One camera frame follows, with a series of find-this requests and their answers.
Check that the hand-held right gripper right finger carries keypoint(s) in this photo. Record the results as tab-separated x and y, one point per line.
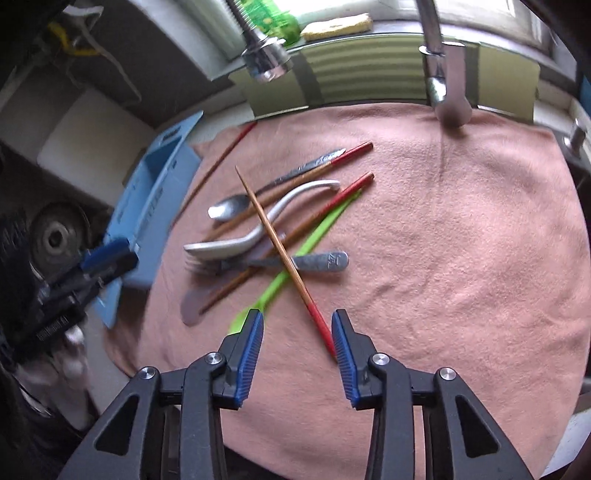
344	355

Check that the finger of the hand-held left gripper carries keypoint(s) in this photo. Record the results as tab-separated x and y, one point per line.
108	254
117	270

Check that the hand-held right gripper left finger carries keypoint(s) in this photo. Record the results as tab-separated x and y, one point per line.
249	350

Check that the blue plastic utensil tray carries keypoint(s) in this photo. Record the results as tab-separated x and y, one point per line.
147	184

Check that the metal fork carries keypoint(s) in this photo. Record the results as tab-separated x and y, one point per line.
323	262

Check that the white soup spoon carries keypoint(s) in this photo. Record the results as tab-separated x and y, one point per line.
217	251

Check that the wooden chopstick with red end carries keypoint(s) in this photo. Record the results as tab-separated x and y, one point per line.
217	168
355	184
351	152
277	240

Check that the green plastic utensil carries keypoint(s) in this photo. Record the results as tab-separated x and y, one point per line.
318	235

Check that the sink drain strainer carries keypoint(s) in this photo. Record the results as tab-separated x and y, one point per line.
60	240

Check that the clear plastic spoon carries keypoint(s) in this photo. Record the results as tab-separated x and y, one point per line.
189	309

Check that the white cutting board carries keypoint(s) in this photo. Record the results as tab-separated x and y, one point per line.
83	134

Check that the pink towel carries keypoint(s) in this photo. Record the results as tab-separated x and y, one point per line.
438	277

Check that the small metal spoon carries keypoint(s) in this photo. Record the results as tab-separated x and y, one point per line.
226	207

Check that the chrome sprayer head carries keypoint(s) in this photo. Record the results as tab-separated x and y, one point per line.
265	57

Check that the pale green ribbed drain board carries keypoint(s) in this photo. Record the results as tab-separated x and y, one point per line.
369	69

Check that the green dish soap bottle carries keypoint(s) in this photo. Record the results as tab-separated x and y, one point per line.
272	14

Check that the chrome faucet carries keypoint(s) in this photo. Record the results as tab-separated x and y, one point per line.
431	69

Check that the yellow sponge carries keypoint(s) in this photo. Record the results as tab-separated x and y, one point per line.
332	26

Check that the metal knob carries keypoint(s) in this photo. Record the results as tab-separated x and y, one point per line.
577	136

